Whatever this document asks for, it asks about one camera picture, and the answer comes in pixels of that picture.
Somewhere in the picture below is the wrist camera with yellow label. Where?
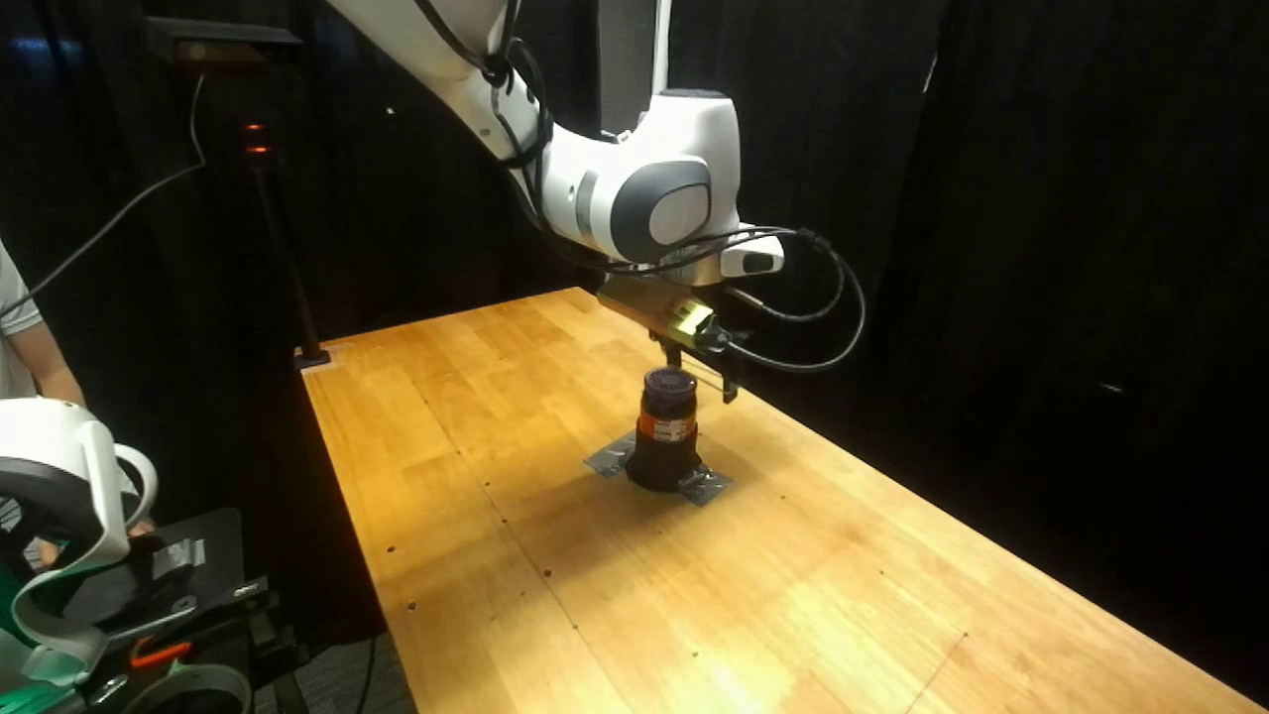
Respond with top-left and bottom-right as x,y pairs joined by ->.
661,296 -> 726,352

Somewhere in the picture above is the black camera cable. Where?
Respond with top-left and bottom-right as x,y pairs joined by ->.
0,66 -> 214,323

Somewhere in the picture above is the black camera on stand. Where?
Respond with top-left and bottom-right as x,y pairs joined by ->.
139,11 -> 305,72

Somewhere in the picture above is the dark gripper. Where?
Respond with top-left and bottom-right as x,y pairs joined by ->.
593,269 -> 745,408

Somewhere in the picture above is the person's bare forearm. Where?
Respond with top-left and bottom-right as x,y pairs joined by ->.
0,243 -> 86,408

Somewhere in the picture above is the black camera stand pole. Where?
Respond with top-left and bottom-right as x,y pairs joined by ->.
236,114 -> 338,371

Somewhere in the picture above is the black cup with orange label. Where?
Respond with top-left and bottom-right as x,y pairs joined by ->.
621,363 -> 704,497

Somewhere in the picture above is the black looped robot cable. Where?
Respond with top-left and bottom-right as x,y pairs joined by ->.
617,219 -> 871,375

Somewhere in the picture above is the white rounded device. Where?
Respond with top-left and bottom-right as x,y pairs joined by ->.
0,393 -> 162,653

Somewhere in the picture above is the grey flat base plate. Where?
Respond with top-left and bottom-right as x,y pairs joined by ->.
584,433 -> 735,511

